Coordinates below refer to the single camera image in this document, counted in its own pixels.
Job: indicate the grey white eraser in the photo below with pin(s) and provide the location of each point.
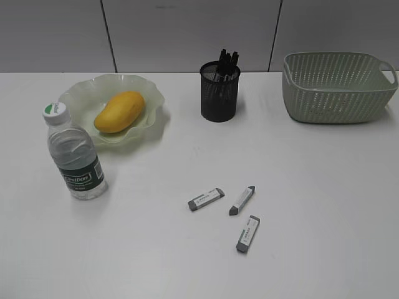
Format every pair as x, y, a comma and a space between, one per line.
205, 199
247, 234
242, 200

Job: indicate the black marker pen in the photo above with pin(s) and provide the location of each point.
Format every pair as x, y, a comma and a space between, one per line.
234, 61
222, 63
228, 67

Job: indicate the yellow mango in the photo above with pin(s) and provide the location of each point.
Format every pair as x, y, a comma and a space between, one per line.
120, 112

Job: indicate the clear water bottle green label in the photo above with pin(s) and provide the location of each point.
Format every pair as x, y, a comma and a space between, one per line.
74, 154

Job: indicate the black mesh pen holder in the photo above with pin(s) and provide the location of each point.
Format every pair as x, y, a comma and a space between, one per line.
218, 100

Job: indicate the frosted green wavy plate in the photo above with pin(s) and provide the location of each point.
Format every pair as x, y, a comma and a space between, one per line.
86, 99

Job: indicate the light green plastic basket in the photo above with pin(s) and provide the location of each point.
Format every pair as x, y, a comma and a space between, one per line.
336, 87

